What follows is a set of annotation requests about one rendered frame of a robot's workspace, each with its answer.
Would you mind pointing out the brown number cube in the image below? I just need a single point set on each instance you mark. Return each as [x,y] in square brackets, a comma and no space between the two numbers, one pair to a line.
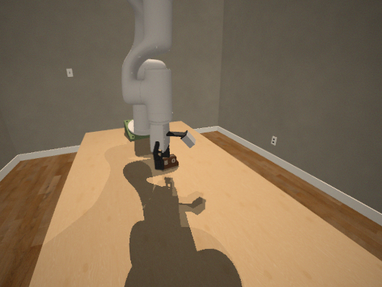
[166,160]
[172,158]

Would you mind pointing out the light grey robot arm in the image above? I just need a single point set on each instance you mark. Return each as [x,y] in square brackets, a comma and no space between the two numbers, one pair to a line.
[152,97]

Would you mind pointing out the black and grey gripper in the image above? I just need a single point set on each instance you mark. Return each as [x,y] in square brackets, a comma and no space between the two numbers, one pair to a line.
[158,139]

